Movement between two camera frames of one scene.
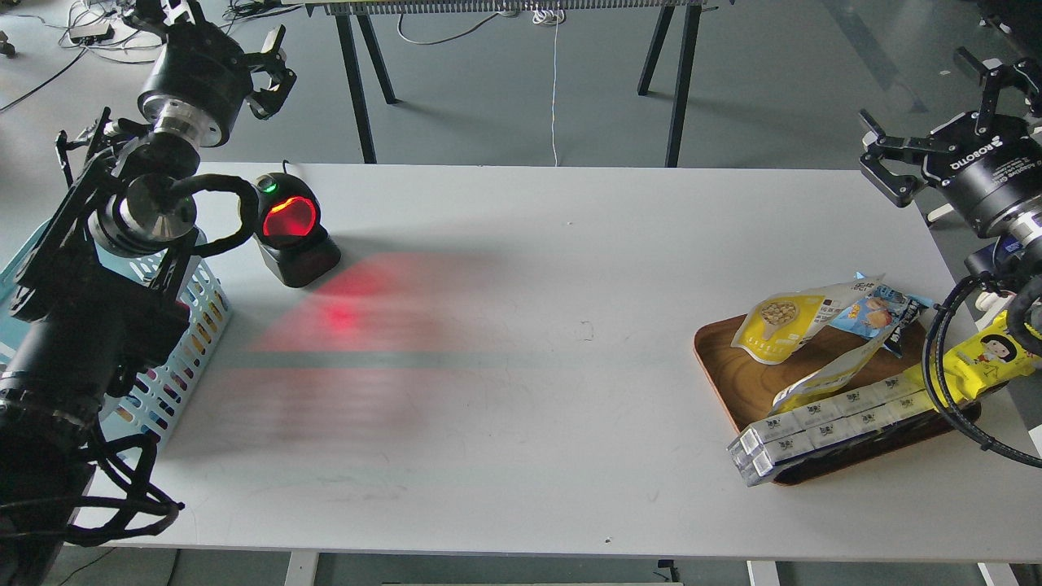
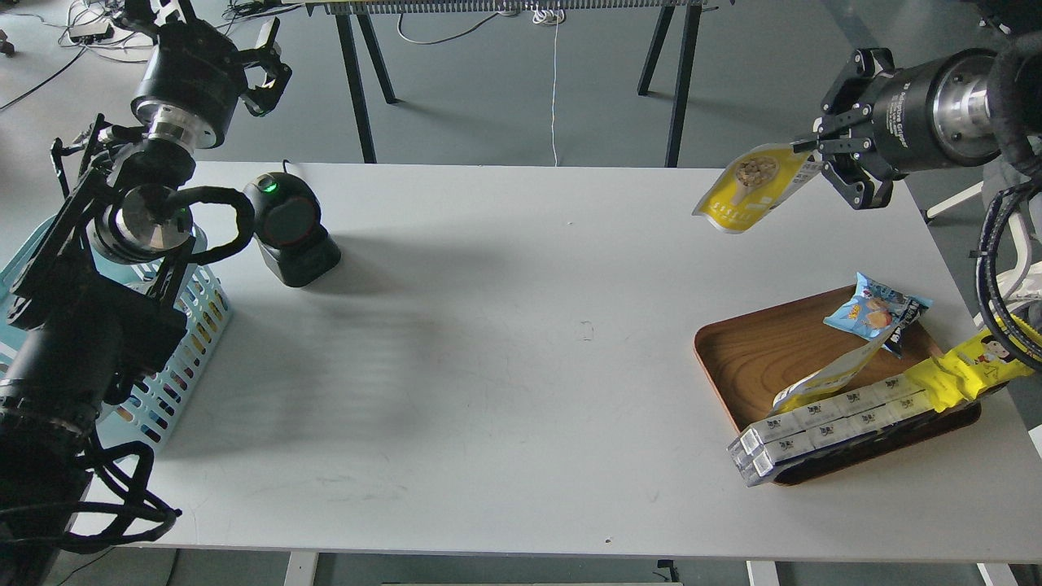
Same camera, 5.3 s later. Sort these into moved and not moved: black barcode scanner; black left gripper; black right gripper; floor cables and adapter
Moved: black right gripper
Not moved: floor cables and adapter; black left gripper; black barcode scanner
